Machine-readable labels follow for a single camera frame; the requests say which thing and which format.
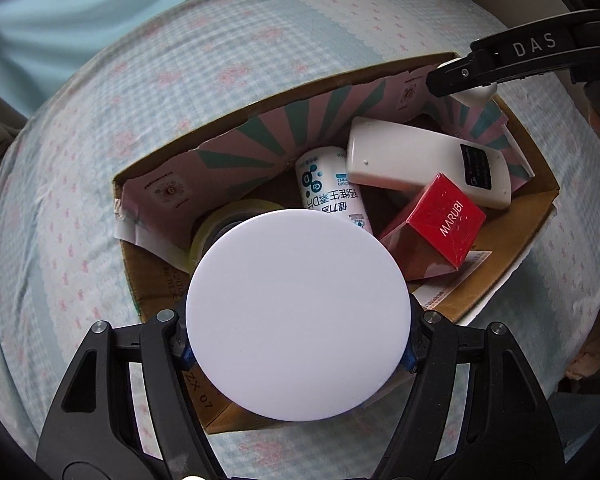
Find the white blue label bottle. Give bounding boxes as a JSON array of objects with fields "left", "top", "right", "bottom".
[{"left": 296, "top": 146, "right": 373, "bottom": 233}]

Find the cardboard box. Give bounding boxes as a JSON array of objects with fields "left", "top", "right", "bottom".
[{"left": 114, "top": 56, "right": 559, "bottom": 434}]

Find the blue checkered floral bedsheet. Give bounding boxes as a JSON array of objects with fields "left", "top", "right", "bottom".
[{"left": 0, "top": 0, "right": 600, "bottom": 479}]

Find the white earbuds case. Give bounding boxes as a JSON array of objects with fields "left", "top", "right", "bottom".
[{"left": 451, "top": 84, "right": 498, "bottom": 107}]

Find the clear tape roll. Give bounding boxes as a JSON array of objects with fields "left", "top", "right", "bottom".
[{"left": 188, "top": 200, "right": 282, "bottom": 274}]

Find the white remote control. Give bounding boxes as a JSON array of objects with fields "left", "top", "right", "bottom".
[{"left": 347, "top": 117, "right": 513, "bottom": 209}]

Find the red Marubi box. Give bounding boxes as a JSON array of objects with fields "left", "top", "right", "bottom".
[{"left": 379, "top": 174, "right": 486, "bottom": 282}]

